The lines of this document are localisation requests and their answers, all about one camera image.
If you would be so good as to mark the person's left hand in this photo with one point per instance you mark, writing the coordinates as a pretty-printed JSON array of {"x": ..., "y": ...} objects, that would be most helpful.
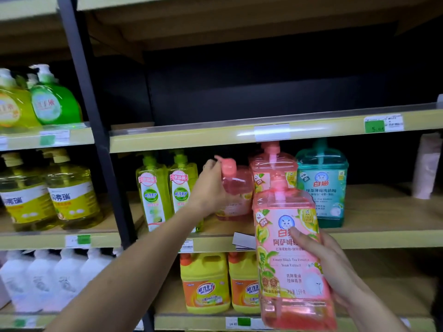
[{"x": 207, "y": 190}]

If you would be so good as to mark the person's right hand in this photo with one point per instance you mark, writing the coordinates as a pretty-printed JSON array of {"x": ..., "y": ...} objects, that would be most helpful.
[{"x": 332, "y": 269}]

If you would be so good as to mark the pink detergent bottle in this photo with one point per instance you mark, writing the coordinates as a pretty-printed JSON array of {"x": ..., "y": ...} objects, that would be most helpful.
[
  {"x": 273, "y": 165},
  {"x": 238, "y": 190}
]

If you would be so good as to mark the slim green dish soap bottle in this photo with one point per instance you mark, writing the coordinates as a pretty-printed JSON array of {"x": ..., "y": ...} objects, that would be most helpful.
[{"x": 152, "y": 200}]

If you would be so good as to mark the teal green detergent bottle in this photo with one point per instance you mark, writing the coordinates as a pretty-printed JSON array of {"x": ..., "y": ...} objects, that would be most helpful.
[{"x": 323, "y": 193}]

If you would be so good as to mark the yellow dish soap pump bottle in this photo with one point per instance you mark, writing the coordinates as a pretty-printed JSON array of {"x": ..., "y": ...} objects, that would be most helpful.
[
  {"x": 46, "y": 153},
  {"x": 74, "y": 200},
  {"x": 24, "y": 203}
]

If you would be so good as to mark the person's left forearm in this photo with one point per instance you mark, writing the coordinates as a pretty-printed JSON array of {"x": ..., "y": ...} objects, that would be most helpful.
[{"x": 121, "y": 280}]

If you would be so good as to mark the green white price tag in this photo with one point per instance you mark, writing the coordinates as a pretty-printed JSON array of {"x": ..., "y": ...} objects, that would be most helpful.
[
  {"x": 186, "y": 246},
  {"x": 383, "y": 124},
  {"x": 78, "y": 241},
  {"x": 238, "y": 323},
  {"x": 3, "y": 143},
  {"x": 24, "y": 322},
  {"x": 406, "y": 323},
  {"x": 54, "y": 137}
]

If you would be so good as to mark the plain white label card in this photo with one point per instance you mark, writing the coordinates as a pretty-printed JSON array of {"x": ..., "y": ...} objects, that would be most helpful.
[
  {"x": 244, "y": 241},
  {"x": 138, "y": 325}
]

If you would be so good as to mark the blank white shelf label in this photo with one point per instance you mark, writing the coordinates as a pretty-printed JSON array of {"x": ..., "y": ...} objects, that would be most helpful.
[
  {"x": 440, "y": 101},
  {"x": 272, "y": 132}
]

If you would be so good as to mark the yellow orange detergent jug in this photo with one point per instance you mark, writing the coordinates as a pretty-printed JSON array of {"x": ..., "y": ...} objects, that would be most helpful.
[
  {"x": 244, "y": 283},
  {"x": 205, "y": 283}
]

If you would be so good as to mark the round green hand wash bottle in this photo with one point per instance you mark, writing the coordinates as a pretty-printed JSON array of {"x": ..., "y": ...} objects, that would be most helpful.
[{"x": 55, "y": 103}]

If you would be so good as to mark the round yellow hand wash bottle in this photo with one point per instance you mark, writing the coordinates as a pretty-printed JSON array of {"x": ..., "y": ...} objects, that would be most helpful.
[{"x": 15, "y": 107}]

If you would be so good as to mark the wooden shelf rack black frame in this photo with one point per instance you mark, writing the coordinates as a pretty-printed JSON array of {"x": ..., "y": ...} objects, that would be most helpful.
[{"x": 380, "y": 210}]

